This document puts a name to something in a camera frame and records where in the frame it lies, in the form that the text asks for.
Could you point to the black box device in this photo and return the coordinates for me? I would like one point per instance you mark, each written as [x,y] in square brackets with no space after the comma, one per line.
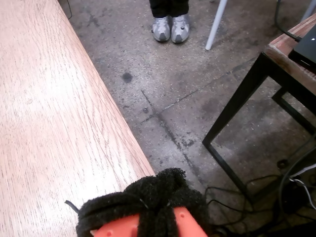
[306,47]

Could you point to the white chair leg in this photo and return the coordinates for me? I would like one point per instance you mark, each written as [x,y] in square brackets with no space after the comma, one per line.
[217,22]
[310,10]

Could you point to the black trousers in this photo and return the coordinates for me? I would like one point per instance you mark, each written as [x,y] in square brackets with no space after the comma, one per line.
[168,7]

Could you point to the black zip tie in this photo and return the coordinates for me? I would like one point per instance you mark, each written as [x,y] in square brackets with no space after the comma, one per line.
[71,206]

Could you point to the wooden black-framed side table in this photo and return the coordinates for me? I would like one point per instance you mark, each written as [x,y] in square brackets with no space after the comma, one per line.
[281,61]

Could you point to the gray sneaker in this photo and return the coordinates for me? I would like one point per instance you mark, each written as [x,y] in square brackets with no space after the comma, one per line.
[161,28]
[180,28]

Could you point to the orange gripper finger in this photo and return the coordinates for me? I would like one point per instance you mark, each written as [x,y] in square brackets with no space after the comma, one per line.
[111,209]
[182,197]

